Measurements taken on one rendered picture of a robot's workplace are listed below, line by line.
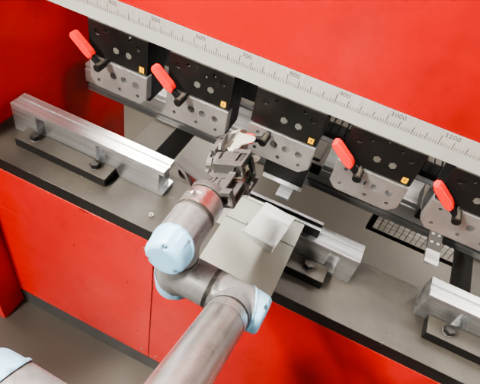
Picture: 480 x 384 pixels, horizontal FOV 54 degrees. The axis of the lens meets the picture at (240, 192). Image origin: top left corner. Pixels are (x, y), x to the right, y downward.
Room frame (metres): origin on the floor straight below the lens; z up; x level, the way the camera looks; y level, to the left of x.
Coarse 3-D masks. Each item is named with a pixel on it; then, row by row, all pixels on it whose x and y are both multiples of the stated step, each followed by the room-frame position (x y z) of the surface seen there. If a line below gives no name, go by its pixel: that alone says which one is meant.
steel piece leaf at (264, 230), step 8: (256, 216) 0.75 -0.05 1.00; (264, 216) 0.76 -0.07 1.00; (248, 224) 0.72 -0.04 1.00; (256, 224) 0.73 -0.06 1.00; (264, 224) 0.73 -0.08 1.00; (272, 224) 0.74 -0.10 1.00; (280, 224) 0.74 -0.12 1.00; (248, 232) 0.68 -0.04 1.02; (256, 232) 0.70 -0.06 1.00; (264, 232) 0.71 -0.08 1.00; (272, 232) 0.71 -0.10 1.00; (280, 232) 0.72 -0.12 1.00; (256, 240) 0.67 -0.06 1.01; (264, 240) 0.68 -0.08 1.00; (272, 240) 0.69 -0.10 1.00; (264, 248) 0.66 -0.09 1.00; (272, 248) 0.65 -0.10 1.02
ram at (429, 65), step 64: (64, 0) 0.90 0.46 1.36; (128, 0) 0.86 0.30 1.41; (192, 0) 0.83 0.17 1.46; (256, 0) 0.80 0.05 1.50; (320, 0) 0.77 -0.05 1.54; (384, 0) 0.75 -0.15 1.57; (448, 0) 0.73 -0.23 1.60; (320, 64) 0.76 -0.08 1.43; (384, 64) 0.74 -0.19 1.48; (448, 64) 0.72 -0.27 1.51; (384, 128) 0.73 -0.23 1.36; (448, 128) 0.70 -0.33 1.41
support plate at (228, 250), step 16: (240, 208) 0.77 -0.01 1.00; (256, 208) 0.78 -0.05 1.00; (224, 224) 0.70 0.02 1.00; (240, 224) 0.72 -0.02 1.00; (224, 240) 0.66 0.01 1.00; (240, 240) 0.67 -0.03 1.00; (288, 240) 0.70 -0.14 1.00; (208, 256) 0.60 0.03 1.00; (224, 256) 0.61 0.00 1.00; (240, 256) 0.62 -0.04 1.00; (256, 256) 0.64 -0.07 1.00; (272, 256) 0.65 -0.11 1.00; (288, 256) 0.66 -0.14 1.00; (240, 272) 0.58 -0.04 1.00; (256, 272) 0.59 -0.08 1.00; (272, 272) 0.60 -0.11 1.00; (272, 288) 0.56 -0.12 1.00
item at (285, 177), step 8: (264, 168) 0.80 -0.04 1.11; (272, 168) 0.80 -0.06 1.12; (280, 168) 0.80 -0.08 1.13; (288, 168) 0.79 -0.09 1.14; (264, 176) 0.81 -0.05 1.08; (272, 176) 0.81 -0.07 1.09; (280, 176) 0.79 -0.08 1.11; (288, 176) 0.79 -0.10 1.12; (296, 176) 0.79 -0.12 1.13; (304, 176) 0.78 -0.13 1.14; (288, 184) 0.80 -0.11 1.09; (296, 184) 0.78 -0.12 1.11
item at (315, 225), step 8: (264, 200) 0.82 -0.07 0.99; (272, 200) 0.82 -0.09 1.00; (280, 208) 0.80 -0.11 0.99; (288, 208) 0.80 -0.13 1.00; (296, 216) 0.79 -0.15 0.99; (304, 216) 0.79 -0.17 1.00; (304, 224) 0.77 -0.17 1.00; (312, 224) 0.78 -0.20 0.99; (320, 224) 0.78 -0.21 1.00; (312, 232) 0.76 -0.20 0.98
